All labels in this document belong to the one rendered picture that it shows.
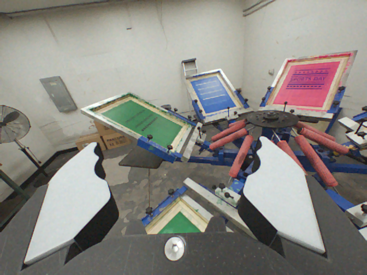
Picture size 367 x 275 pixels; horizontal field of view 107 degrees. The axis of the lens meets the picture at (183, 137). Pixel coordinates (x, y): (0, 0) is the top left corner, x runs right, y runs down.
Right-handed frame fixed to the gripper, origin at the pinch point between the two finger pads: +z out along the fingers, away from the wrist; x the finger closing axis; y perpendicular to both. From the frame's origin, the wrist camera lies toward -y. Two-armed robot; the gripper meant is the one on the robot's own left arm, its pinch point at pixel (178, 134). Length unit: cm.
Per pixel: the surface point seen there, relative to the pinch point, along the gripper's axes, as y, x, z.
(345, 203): 54, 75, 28
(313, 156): 43, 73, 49
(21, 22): -83, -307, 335
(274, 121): 29, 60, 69
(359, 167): 60, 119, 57
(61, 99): 63, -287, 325
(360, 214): 51, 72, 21
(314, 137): 37, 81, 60
